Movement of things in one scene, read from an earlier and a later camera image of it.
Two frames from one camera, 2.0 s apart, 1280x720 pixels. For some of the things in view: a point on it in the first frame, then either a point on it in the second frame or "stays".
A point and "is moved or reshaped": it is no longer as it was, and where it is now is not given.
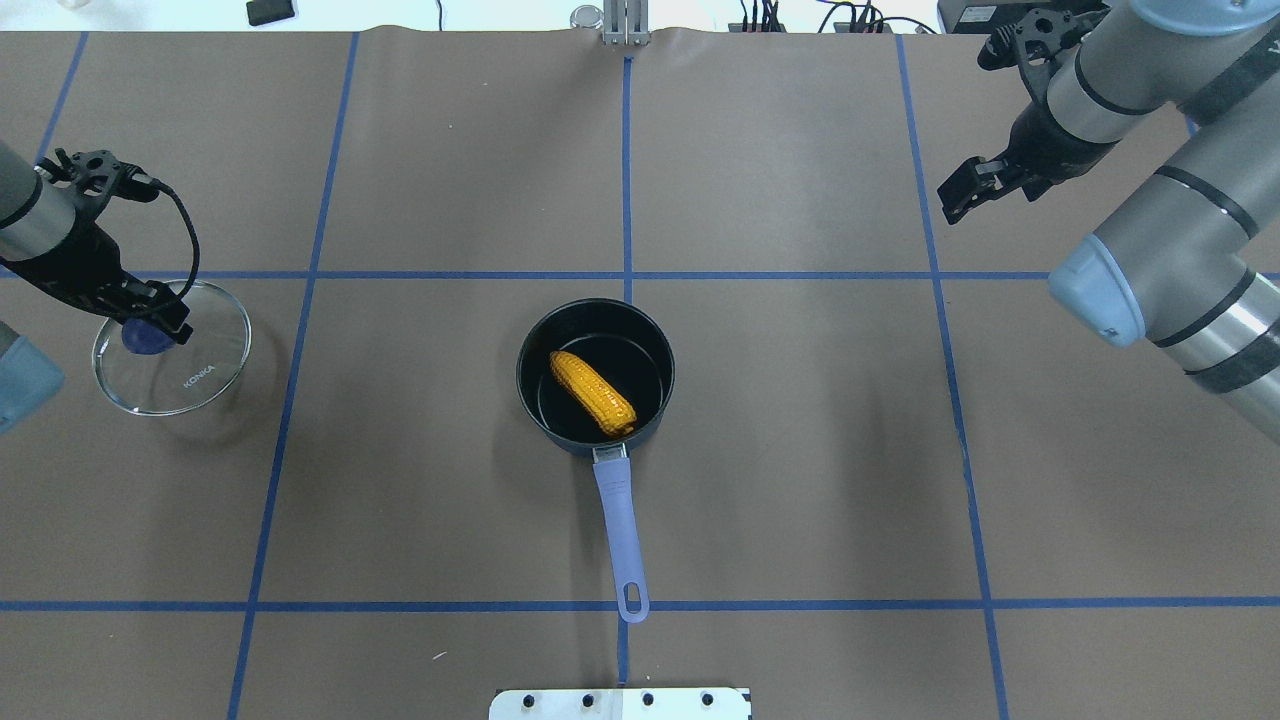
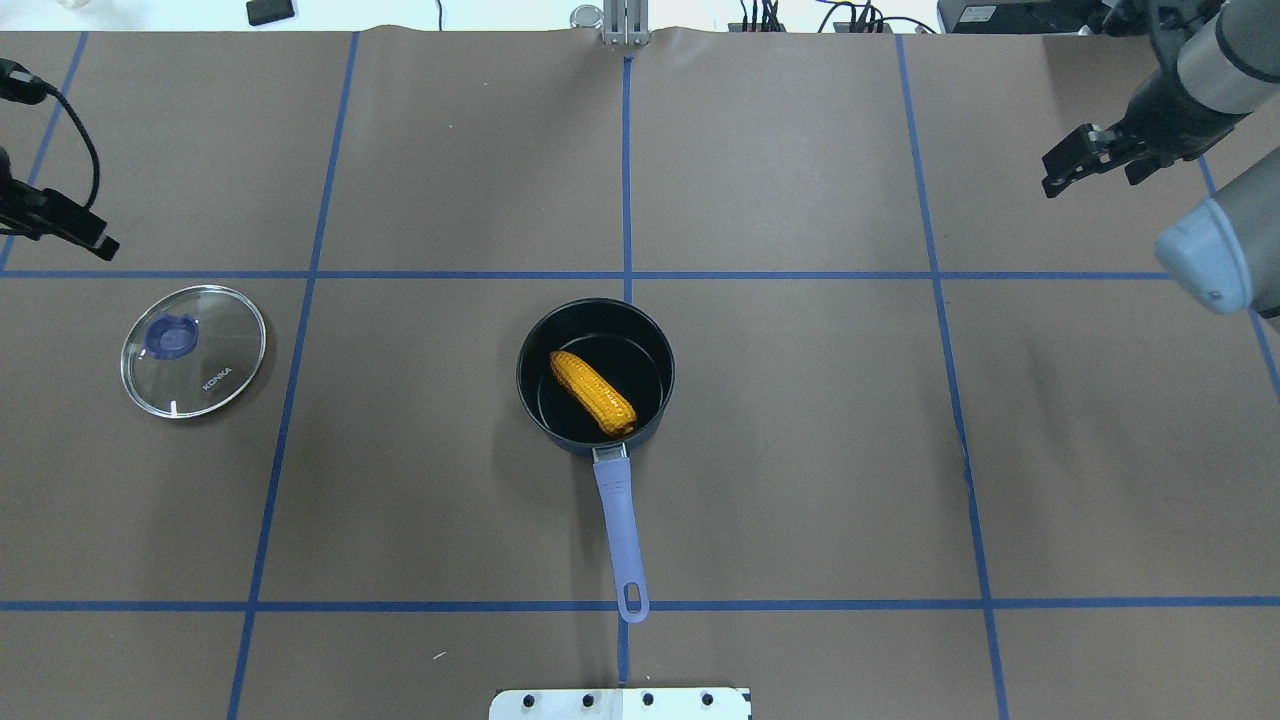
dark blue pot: (631, 351) stays
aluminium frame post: (626, 22) stays
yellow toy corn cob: (593, 394) stays
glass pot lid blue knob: (146, 337) is moved or reshaped
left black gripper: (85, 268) → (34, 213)
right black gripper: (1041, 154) → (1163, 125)
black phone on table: (262, 12) stays
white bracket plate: (619, 704) stays
